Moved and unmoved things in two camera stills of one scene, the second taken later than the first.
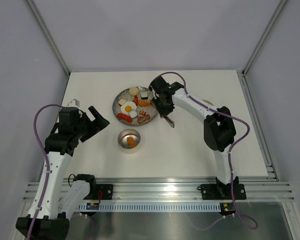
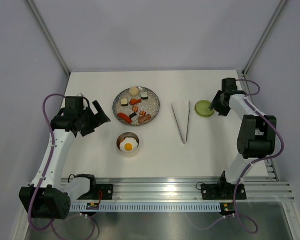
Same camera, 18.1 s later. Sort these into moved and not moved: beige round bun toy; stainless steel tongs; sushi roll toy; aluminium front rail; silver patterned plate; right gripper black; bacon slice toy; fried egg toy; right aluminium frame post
Moved: fried egg toy; right gripper black; stainless steel tongs
Not moved: right aluminium frame post; sushi roll toy; silver patterned plate; beige round bun toy; bacon slice toy; aluminium front rail
